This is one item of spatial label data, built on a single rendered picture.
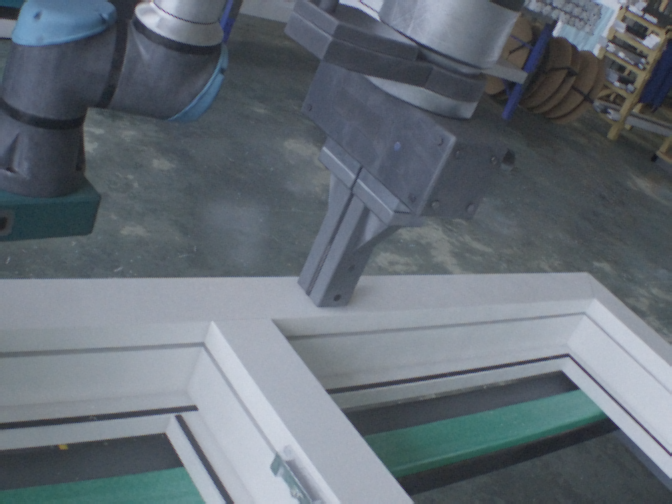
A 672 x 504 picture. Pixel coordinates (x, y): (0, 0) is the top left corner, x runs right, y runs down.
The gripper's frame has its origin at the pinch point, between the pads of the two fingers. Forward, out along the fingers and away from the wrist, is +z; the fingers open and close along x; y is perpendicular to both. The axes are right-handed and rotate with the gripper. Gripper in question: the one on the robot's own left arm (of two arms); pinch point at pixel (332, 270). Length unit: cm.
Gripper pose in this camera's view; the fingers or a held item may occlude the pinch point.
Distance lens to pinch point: 51.6
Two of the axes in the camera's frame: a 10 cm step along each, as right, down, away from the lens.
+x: -5.3, -5.7, 6.3
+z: -3.7, 8.2, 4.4
